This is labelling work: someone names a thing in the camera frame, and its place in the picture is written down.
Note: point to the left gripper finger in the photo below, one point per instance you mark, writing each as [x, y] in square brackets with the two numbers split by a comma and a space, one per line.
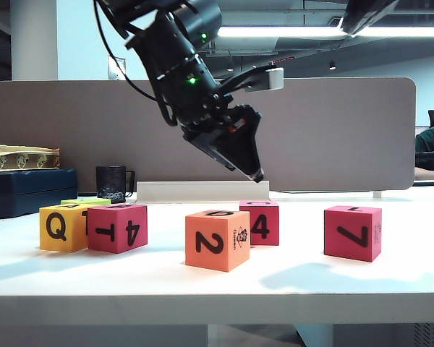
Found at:
[235, 155]
[249, 144]

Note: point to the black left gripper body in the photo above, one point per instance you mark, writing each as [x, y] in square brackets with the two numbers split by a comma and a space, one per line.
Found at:
[209, 126]

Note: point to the pink foam block 4 5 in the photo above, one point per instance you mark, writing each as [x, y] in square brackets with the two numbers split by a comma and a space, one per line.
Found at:
[263, 226]

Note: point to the orange foam block 2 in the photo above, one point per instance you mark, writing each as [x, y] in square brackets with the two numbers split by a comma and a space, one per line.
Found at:
[209, 242]

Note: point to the pink foam block T 4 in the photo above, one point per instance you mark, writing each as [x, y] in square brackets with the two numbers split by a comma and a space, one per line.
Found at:
[115, 229]

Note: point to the yellow foam block Q T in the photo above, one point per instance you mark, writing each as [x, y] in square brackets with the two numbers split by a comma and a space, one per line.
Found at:
[59, 227]

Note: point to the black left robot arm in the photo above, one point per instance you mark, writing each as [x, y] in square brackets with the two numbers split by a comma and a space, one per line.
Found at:
[173, 61]

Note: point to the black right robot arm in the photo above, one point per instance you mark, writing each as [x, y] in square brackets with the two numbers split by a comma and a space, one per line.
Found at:
[369, 14]

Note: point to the red ceiling sign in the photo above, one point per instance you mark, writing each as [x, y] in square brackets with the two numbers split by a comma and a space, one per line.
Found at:
[282, 60]

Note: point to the paper sign on pillar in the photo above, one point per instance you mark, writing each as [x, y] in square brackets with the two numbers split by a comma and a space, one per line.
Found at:
[120, 70]

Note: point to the ceiling spotlight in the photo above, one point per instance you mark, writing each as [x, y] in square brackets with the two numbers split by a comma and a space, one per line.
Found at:
[332, 66]

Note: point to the black mug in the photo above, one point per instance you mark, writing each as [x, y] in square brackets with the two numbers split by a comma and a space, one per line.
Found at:
[109, 182]

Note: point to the grey desk partition panel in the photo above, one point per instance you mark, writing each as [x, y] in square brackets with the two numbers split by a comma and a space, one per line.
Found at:
[76, 133]

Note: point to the pink foam block 7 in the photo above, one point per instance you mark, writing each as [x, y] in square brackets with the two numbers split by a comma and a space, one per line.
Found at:
[350, 235]

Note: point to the white partition foot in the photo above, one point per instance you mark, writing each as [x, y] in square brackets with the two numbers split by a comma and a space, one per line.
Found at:
[377, 195]

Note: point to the green foam block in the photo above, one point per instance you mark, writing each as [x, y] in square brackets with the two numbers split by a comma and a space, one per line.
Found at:
[87, 201]

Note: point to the person in dark green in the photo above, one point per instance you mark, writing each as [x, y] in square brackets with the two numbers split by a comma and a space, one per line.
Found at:
[432, 146]

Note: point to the gold ornate box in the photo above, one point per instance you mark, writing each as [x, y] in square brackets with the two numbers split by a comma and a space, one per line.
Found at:
[25, 159]

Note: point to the dark blue case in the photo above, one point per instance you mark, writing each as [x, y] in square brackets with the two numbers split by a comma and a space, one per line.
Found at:
[29, 191]

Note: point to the white table leg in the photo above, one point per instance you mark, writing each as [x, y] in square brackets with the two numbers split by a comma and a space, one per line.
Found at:
[314, 336]

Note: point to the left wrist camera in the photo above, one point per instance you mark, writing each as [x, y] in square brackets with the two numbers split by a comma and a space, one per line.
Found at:
[275, 77]

